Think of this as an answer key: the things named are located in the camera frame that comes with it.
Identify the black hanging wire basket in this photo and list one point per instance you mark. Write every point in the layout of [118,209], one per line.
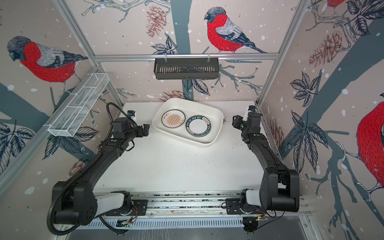
[186,69]

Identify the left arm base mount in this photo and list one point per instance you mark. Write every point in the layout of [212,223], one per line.
[136,208]

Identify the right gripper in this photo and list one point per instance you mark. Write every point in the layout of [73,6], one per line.
[237,123]

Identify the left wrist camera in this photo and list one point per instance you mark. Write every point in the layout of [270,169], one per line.
[132,115]

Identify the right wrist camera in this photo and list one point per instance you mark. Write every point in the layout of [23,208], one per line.
[250,109]

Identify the white plastic bin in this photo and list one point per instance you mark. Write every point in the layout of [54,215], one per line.
[190,109]

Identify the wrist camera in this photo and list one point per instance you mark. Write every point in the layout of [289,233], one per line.
[250,109]
[132,115]

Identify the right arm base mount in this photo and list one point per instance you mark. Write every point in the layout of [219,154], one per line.
[237,206]

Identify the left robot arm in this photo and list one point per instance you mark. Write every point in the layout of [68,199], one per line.
[73,201]

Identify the white mesh wall shelf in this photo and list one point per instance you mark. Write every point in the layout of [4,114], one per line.
[81,102]

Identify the green rim plate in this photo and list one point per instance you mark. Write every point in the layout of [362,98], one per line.
[198,126]

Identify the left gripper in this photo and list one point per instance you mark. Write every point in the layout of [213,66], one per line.
[141,133]

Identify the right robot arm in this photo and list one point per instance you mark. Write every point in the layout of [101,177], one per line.
[280,186]

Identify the orange sunburst plate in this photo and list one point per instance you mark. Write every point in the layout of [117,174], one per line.
[173,119]

